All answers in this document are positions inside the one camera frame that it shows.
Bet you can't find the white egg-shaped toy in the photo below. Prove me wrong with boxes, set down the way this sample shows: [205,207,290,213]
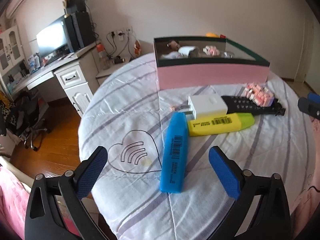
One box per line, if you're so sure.
[160,51,185,60]

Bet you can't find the black office chair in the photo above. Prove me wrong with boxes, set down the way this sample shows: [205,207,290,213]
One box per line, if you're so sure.
[1,91,49,152]

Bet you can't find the black speaker box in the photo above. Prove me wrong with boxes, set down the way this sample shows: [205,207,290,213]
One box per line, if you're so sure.
[63,0,86,14]

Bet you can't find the pink storage box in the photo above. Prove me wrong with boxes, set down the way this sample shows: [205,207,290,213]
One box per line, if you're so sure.
[153,36,270,90]

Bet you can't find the rose gold cylinder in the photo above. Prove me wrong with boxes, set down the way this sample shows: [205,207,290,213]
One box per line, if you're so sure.
[167,40,181,51]

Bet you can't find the pink donut brick figure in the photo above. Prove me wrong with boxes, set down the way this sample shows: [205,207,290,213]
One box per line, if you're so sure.
[242,83,274,107]

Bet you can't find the computer monitor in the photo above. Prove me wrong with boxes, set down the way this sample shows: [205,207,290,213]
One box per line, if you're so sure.
[36,16,70,64]

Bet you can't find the blue highlighter marker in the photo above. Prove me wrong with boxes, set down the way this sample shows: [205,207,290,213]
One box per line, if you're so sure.
[159,112,189,193]

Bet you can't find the black computer tower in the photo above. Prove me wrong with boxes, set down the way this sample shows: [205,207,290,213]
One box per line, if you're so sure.
[63,12,95,52]

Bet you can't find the white glass door cabinet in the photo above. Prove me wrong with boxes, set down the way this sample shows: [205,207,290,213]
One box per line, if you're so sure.
[0,25,25,76]

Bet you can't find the white power adapter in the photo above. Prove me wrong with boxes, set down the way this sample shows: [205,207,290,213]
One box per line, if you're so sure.
[188,94,228,120]

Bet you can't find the yellow octopus plush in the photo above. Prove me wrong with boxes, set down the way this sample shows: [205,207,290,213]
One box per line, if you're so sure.
[206,32,220,38]

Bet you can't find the orange cap bottle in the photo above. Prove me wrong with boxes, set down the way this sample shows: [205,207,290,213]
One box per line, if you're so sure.
[96,43,110,70]

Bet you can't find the white bedside drawer unit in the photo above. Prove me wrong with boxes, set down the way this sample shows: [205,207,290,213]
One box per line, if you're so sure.
[96,57,131,85]

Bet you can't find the black remote control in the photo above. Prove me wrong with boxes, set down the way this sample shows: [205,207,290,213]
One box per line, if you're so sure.
[221,95,286,116]

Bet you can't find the orange snack bag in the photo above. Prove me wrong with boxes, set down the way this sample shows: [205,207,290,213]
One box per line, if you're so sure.
[134,40,142,57]

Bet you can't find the white striped table cloth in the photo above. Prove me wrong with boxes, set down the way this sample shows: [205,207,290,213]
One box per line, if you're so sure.
[78,53,319,239]

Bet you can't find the yellow highlighter marker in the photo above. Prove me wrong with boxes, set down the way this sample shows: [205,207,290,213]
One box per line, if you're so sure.
[188,113,255,137]

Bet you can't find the hello kitty brick figure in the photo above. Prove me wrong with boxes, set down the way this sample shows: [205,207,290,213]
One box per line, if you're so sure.
[202,46,220,57]

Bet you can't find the white desk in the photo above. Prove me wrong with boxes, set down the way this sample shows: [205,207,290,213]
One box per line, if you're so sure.
[11,42,100,116]

